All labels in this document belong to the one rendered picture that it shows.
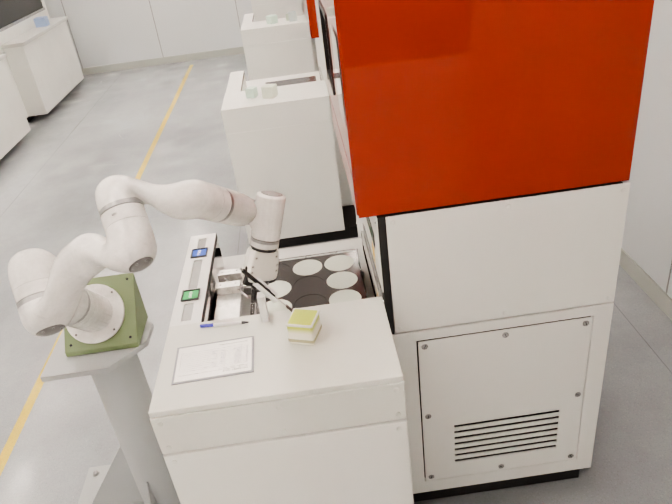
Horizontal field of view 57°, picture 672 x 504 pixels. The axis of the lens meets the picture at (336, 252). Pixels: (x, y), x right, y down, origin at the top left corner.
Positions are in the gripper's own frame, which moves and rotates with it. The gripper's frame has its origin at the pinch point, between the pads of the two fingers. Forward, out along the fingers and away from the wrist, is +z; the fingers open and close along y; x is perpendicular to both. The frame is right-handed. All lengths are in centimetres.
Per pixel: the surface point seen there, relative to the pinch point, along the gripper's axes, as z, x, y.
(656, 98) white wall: -76, -1, -206
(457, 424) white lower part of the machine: 38, 38, -62
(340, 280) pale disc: -2.8, 2.3, -29.6
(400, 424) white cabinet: 14, 54, -12
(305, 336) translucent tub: -1.2, 29.0, 2.6
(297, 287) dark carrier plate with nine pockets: 1.5, -4.9, -18.3
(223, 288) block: 7.2, -21.9, -1.2
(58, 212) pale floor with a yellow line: 90, -360, -41
